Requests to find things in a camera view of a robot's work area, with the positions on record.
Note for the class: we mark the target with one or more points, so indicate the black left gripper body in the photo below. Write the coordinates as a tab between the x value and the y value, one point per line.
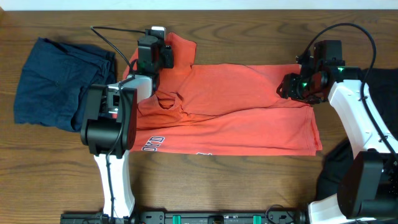
166	60

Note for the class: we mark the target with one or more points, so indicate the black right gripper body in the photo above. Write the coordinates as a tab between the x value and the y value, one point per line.
303	89

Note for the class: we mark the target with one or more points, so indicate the red orange t-shirt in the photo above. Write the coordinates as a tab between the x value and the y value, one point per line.
224	110

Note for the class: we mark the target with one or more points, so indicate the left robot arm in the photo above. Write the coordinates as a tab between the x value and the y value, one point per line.
110	122

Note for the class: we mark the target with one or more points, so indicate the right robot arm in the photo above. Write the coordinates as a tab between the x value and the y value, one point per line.
368	191

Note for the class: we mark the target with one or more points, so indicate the black garment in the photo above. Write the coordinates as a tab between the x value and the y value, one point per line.
383	90

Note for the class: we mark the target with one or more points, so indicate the folded navy blue garment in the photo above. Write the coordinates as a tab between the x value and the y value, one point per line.
54	82

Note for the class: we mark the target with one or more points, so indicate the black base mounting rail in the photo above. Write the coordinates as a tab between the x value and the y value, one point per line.
186	217

